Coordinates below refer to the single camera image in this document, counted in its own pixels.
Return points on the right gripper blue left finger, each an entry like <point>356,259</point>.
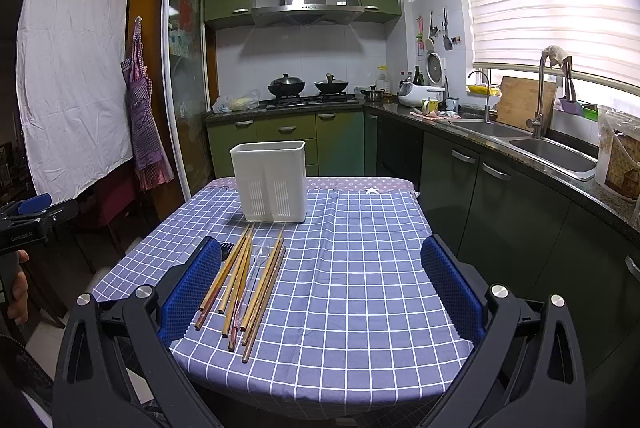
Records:
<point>182,289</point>

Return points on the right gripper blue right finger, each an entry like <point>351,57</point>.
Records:
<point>460,301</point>

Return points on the clear plastic spoon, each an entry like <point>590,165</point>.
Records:
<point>260,255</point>

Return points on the chrome kitchen faucet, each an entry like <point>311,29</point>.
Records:
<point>557,57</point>

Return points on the person's left hand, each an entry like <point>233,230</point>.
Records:
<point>18,310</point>

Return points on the green lower cabinets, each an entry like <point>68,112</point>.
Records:
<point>519,222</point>

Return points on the blue checkered tablecloth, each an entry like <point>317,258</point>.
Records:
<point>353,325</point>

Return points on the purple checkered apron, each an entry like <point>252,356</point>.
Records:
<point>150,159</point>

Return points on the white plastic utensil holder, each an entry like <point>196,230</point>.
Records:
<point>271,180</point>

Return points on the stainless steel sink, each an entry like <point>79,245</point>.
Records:
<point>572,163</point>

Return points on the small chrome faucet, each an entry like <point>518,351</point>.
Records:
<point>482,88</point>

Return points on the white rice cooker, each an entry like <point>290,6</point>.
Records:
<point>414,95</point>

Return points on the wooden cutting board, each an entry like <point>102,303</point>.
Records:
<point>518,102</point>

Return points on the white hanging sheet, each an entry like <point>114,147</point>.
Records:
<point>71,92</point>

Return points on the sliding glass door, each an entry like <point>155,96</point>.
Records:
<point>185,91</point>

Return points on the black wok with lid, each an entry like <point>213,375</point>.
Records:
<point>286,86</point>

